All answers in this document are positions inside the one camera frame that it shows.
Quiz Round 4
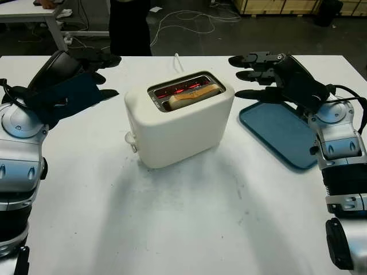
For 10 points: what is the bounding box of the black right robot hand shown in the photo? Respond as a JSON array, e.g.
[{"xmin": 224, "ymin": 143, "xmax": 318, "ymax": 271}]
[{"xmin": 228, "ymin": 51, "xmax": 331, "ymax": 104}]

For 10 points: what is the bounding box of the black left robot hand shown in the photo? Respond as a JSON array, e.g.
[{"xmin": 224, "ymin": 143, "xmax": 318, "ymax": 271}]
[{"xmin": 28, "ymin": 48, "xmax": 122, "ymax": 100}]

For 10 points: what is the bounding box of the person in black trousers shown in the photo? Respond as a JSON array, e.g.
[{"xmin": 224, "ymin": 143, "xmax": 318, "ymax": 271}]
[{"xmin": 108, "ymin": 0, "xmax": 153, "ymax": 57}]

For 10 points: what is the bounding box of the toast slice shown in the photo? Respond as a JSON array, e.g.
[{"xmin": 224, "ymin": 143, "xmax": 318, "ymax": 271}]
[{"xmin": 168, "ymin": 83, "xmax": 223, "ymax": 111}]

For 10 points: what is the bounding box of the white two-slot toaster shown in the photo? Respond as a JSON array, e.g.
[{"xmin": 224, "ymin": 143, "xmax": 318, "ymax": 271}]
[{"xmin": 123, "ymin": 70, "xmax": 236, "ymax": 169}]

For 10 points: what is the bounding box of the white desk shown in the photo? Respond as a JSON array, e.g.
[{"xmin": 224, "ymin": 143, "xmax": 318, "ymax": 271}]
[{"xmin": 0, "ymin": 0, "xmax": 110, "ymax": 52}]

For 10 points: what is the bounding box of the wooden crate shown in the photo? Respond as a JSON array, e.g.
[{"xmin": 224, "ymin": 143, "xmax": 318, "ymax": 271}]
[{"xmin": 233, "ymin": 0, "xmax": 323, "ymax": 15}]

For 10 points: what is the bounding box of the blue plastic tray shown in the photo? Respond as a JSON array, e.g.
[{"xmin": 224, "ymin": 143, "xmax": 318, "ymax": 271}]
[{"xmin": 239, "ymin": 101, "xmax": 319, "ymax": 174}]

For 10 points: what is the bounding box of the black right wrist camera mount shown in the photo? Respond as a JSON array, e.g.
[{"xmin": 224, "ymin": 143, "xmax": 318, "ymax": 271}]
[{"xmin": 282, "ymin": 76, "xmax": 327, "ymax": 119}]

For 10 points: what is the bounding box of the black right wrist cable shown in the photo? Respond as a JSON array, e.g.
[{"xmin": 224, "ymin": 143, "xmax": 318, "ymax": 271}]
[{"xmin": 326, "ymin": 83, "xmax": 367, "ymax": 132}]

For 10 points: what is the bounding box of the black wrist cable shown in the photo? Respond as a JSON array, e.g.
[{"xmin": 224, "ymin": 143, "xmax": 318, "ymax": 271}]
[
  {"xmin": 0, "ymin": 77, "xmax": 29, "ymax": 109},
  {"xmin": 326, "ymin": 83, "xmax": 367, "ymax": 132}
]

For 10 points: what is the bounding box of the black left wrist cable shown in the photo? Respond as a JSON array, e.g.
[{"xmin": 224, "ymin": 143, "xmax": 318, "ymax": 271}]
[{"xmin": 0, "ymin": 77, "xmax": 29, "ymax": 109}]

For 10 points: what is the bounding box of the white cable on floor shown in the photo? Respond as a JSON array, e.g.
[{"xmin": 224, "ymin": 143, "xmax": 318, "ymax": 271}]
[{"xmin": 150, "ymin": 10, "xmax": 241, "ymax": 46}]

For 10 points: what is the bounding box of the white toaster power cord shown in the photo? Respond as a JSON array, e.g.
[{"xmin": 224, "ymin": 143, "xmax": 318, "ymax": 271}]
[{"xmin": 171, "ymin": 53, "xmax": 186, "ymax": 74}]

